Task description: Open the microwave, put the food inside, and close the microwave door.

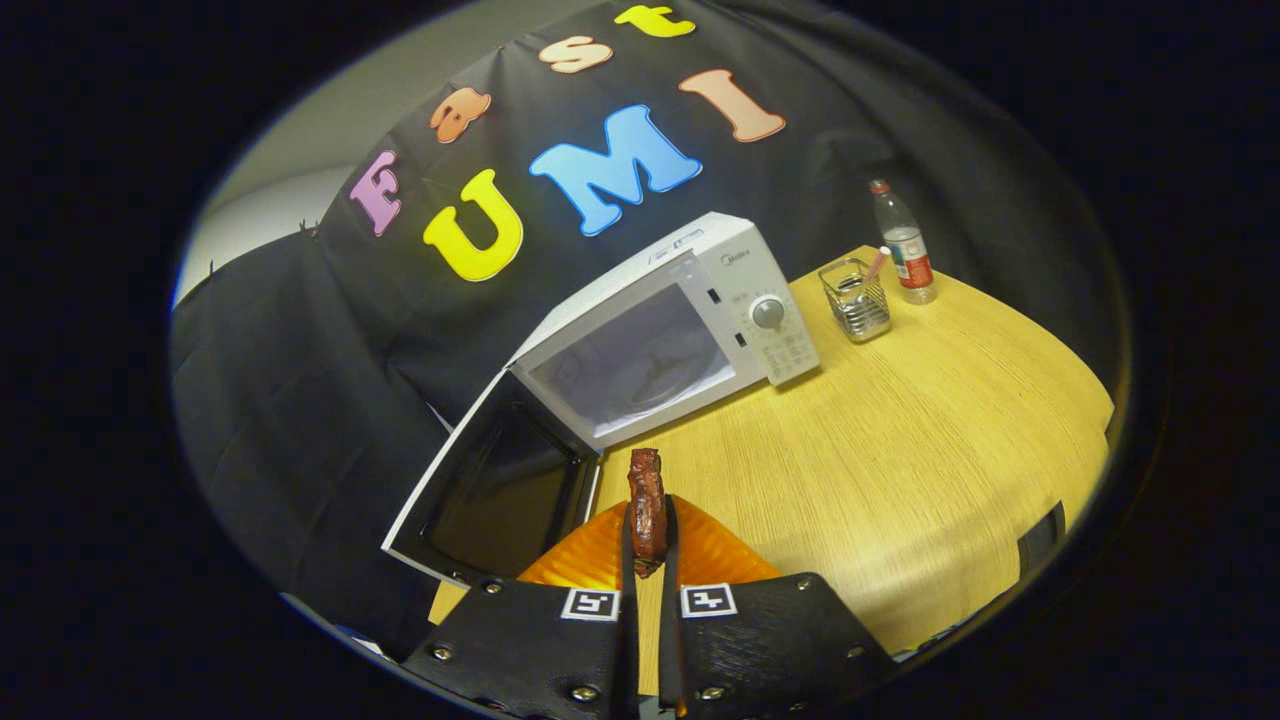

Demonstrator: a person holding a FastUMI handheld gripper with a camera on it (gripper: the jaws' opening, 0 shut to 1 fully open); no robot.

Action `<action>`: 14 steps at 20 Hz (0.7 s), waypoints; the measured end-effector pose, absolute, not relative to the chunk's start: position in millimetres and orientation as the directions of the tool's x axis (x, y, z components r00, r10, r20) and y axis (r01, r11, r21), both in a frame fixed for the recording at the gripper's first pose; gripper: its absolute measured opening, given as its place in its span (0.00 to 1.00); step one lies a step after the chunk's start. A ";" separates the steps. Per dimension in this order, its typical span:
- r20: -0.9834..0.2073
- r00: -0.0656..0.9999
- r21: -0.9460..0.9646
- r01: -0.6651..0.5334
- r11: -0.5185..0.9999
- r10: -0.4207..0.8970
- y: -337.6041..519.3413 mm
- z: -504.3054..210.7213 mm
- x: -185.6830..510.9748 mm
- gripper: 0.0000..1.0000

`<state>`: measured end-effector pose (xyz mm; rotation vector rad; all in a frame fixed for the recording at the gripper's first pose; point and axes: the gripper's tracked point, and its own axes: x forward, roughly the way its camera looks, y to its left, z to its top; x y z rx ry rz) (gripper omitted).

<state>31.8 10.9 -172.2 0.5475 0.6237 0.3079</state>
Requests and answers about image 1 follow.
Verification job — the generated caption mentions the white toaster oven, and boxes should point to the white toaster oven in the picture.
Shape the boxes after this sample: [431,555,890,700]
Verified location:
[381,211,821,589]

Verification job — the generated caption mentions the metal wire holder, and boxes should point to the metal wire holder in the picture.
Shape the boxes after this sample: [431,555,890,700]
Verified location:
[818,257,893,344]

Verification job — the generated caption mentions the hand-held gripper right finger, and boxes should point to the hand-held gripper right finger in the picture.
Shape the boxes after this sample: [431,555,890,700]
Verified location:
[657,493,901,719]

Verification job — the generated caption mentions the glass turntable plate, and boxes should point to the glass turntable plate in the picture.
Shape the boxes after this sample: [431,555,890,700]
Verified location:
[590,335,719,421]

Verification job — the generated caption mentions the dark red sausage piece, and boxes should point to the dark red sausage piece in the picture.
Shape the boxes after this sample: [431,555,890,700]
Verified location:
[626,448,669,579]

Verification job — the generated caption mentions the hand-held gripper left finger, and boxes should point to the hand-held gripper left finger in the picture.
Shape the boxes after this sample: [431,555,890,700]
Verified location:
[400,495,641,719]

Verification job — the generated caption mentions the black table edge clamp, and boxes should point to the black table edge clamp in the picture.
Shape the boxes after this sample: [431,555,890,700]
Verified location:
[1018,502,1067,576]

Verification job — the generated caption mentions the clear bottle with red label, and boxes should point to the clear bottle with red label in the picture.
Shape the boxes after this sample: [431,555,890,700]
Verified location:
[868,178,938,306]

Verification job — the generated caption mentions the black backdrop cloth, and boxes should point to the black backdrop cloth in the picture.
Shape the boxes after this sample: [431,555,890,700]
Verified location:
[170,0,1131,661]

